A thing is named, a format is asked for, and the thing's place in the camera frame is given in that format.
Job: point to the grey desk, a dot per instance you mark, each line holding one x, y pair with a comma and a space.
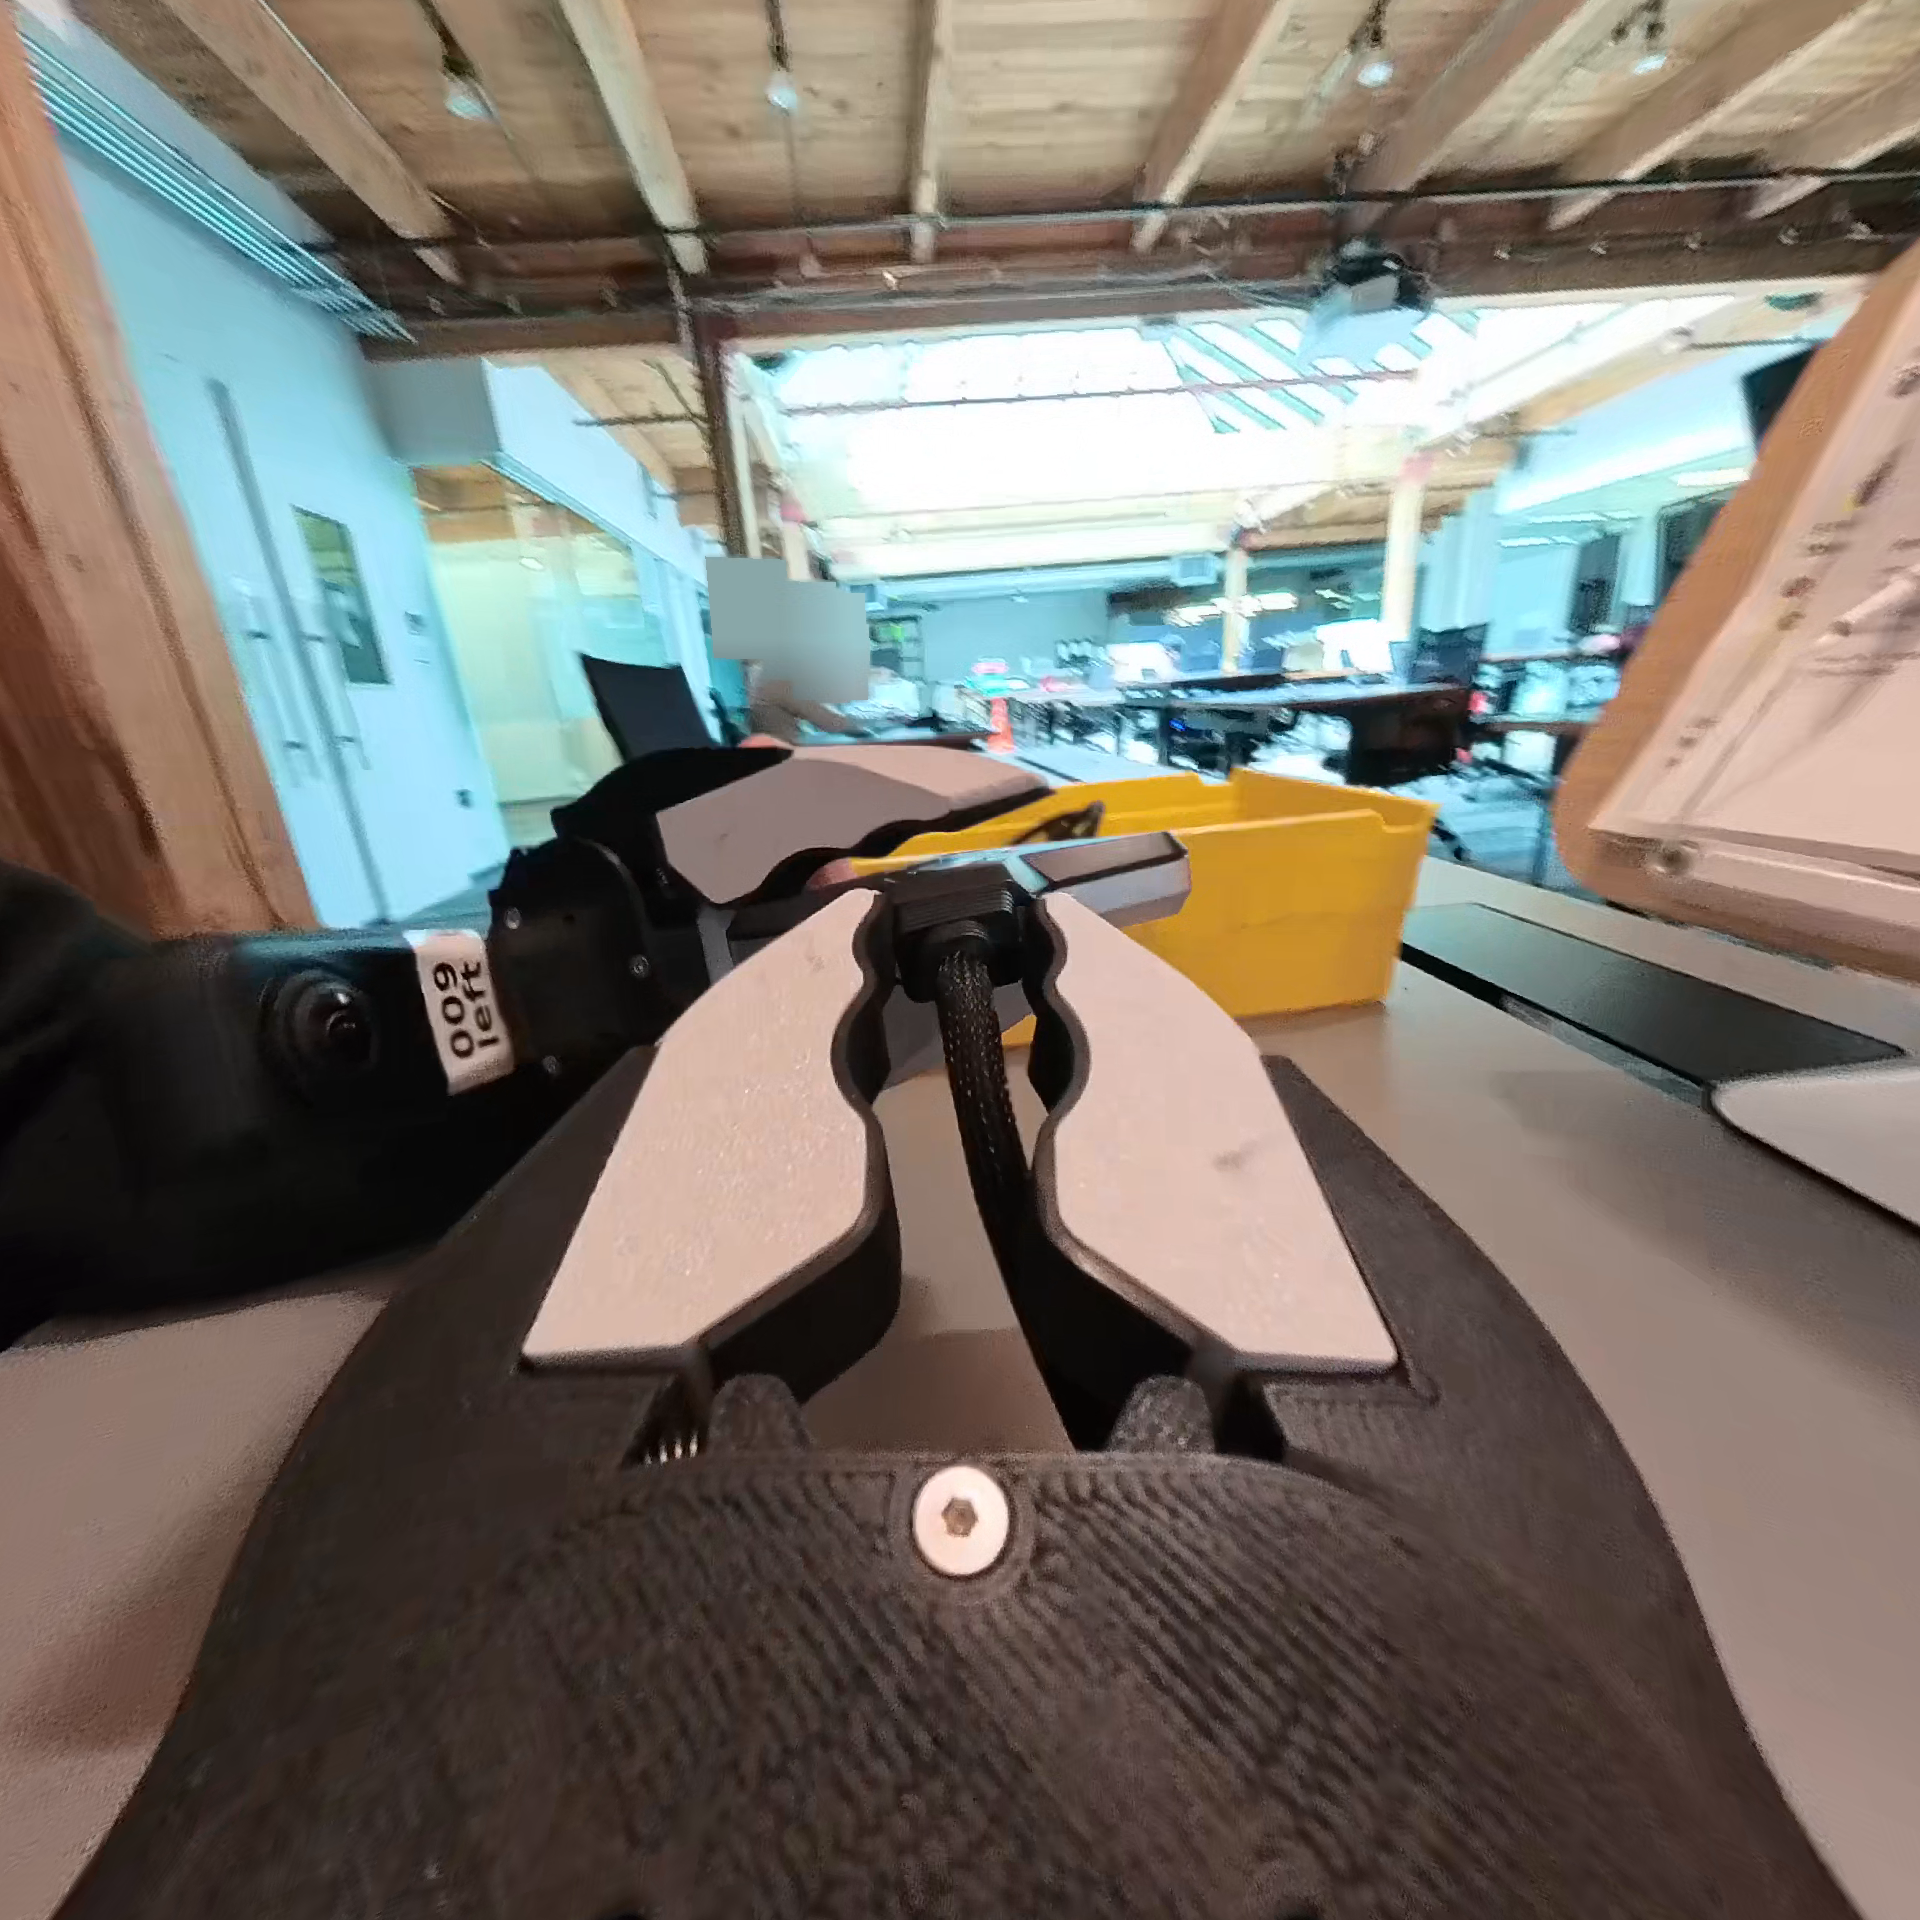
1651, 1348

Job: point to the blue banner instruction sheet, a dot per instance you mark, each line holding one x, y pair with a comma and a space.
1799, 675

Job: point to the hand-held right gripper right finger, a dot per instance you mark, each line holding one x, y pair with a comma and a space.
1201, 1185

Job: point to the yellow plastic bin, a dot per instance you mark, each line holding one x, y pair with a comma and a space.
1289, 915

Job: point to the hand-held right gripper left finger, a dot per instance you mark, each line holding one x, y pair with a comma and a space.
721, 1170

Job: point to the grey metal adapter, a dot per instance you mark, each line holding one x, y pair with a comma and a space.
1110, 874

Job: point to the black office chair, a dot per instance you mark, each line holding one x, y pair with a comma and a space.
646, 705

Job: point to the wooden post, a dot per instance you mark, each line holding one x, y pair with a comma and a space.
120, 598

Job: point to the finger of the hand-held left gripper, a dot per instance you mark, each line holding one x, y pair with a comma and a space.
758, 938
839, 810

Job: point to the white double door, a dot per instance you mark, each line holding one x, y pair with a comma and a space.
283, 598

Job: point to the wooden document stand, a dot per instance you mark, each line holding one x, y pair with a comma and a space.
1651, 720

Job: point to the ceiling projector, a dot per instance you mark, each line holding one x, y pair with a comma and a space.
1366, 293

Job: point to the dark work table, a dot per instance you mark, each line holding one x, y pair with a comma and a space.
1289, 705

